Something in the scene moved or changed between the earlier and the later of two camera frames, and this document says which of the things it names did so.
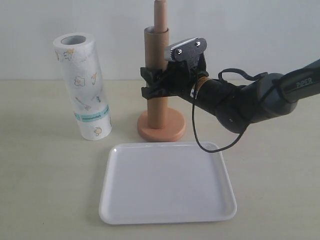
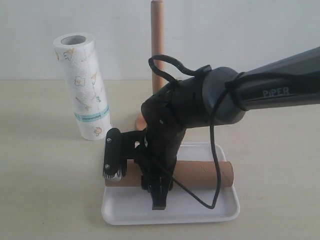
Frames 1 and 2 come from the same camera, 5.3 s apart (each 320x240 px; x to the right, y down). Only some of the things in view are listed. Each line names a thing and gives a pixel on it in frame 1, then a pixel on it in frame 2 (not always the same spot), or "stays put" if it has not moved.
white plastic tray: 164,182 stays put
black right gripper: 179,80 → 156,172
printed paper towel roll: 77,53 stays put
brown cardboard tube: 156,54 → 192,173
